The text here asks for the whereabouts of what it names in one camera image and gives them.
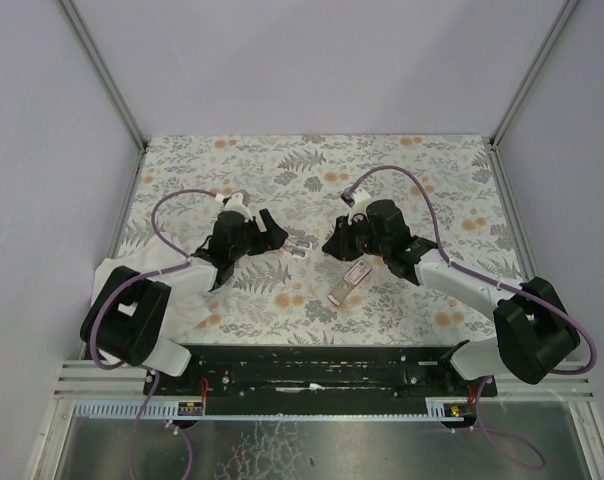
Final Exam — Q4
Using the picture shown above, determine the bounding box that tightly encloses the pink small object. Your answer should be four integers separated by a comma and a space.
287, 239, 313, 250

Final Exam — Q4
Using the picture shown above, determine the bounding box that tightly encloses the red white staple box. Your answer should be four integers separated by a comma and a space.
327, 260, 372, 306

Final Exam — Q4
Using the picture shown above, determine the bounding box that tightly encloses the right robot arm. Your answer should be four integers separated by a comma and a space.
322, 197, 580, 385

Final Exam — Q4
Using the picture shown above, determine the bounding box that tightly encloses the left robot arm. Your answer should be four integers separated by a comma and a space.
80, 209, 288, 377

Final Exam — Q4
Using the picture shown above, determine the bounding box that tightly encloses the white cloth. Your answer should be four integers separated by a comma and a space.
90, 235, 211, 342

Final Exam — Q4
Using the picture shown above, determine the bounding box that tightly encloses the floral patterned table mat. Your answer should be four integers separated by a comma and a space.
115, 135, 523, 346

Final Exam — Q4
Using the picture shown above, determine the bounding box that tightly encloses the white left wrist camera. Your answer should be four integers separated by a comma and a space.
220, 191, 259, 231

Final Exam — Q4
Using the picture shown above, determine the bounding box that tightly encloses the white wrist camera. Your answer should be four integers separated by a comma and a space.
220, 191, 259, 231
341, 190, 372, 224

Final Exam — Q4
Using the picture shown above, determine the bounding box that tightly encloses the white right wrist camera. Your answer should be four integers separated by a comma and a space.
341, 190, 372, 224

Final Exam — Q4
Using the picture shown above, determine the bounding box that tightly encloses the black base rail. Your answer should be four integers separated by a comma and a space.
154, 345, 497, 417

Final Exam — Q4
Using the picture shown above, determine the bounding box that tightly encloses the left aluminium frame post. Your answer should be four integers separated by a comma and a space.
55, 0, 148, 151

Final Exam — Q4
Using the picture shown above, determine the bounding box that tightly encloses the aluminium frame post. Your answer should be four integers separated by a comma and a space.
488, 0, 582, 151
55, 0, 148, 151

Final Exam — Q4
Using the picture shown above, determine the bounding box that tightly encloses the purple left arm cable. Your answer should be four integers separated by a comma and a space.
89, 189, 221, 480

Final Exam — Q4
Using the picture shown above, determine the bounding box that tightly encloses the white cable duct strip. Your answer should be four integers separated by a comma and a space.
74, 400, 204, 420

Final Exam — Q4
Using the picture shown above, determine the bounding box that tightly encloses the right aluminium frame post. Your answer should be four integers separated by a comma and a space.
488, 0, 582, 151

